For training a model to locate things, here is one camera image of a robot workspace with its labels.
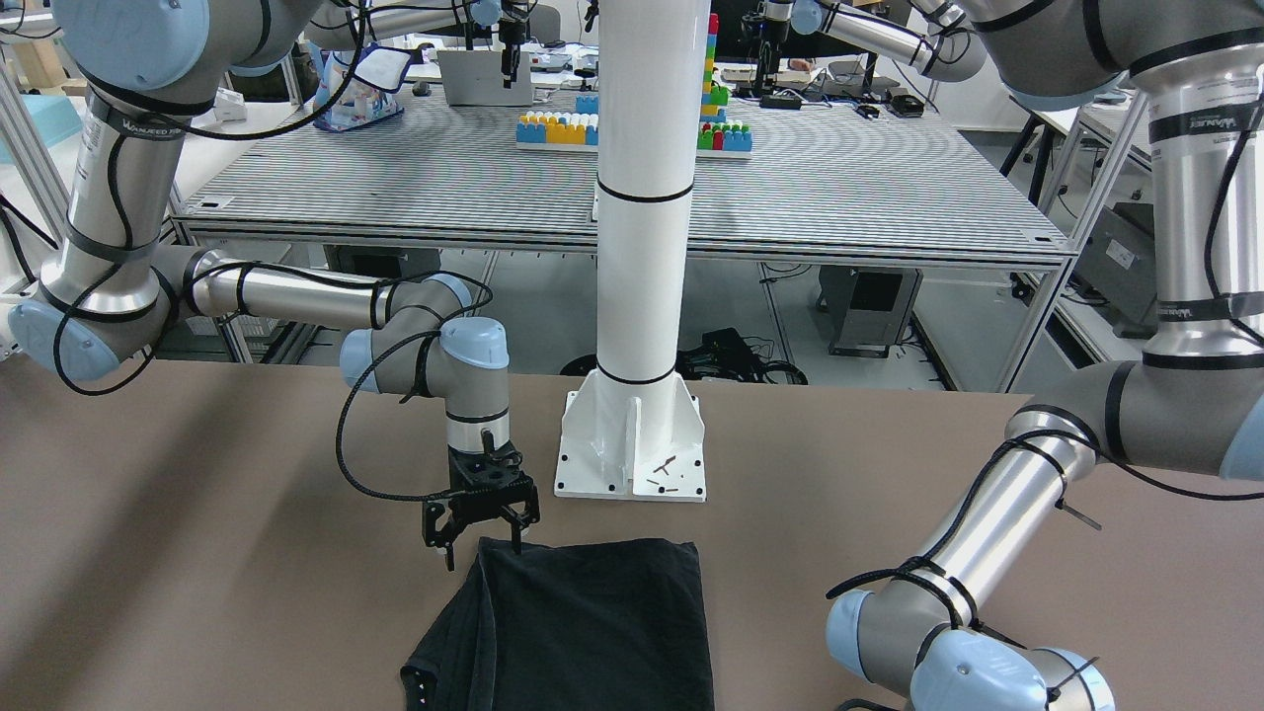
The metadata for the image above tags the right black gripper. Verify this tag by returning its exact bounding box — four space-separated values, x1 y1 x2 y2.
423 444 540 572

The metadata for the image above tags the black graphic t-shirt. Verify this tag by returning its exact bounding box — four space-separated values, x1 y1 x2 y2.
399 536 715 710

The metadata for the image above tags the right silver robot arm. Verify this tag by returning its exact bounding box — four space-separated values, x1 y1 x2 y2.
6 1 541 560

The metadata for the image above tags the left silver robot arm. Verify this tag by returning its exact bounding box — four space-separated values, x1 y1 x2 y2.
823 1 1263 710

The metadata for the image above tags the colourful toy block set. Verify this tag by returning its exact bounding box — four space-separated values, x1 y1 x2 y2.
514 1 755 167

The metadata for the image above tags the printed plastic bag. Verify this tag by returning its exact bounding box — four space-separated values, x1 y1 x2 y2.
313 43 411 133

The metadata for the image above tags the silver laptop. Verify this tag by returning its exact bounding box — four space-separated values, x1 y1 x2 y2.
436 49 533 108

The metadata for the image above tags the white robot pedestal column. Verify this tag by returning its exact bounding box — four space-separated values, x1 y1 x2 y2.
552 0 708 505

